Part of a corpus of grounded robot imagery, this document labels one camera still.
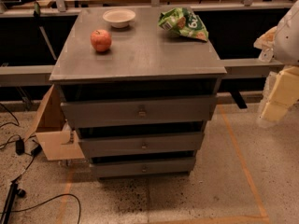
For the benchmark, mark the brown cardboard box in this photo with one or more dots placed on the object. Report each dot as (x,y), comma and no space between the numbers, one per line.
(57,139)

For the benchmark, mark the black tripod leg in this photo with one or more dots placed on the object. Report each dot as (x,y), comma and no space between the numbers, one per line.
(14,191)

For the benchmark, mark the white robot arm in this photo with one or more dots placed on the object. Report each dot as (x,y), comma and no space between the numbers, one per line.
(286,44)

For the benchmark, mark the red apple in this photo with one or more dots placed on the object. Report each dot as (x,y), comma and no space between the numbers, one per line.
(101,40)

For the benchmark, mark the black power adapter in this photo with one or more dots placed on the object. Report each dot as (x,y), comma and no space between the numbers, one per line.
(19,145)

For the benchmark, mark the grey bottom drawer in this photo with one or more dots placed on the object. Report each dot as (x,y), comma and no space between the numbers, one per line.
(151,167)

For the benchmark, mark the grey drawer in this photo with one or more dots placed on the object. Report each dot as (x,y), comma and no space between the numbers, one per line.
(151,167)
(140,144)
(139,111)

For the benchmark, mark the white bowl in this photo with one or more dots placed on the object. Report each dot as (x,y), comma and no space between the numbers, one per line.
(119,18)

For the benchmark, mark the grey top drawer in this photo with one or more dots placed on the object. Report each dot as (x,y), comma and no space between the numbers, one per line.
(139,111)

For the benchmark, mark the grey drawer cabinet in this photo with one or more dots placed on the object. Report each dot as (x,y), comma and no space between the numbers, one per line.
(144,62)

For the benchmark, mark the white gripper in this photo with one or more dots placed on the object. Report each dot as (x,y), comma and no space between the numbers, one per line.
(288,37)

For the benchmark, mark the green chip bag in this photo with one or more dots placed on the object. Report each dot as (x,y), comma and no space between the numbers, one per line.
(182,22)

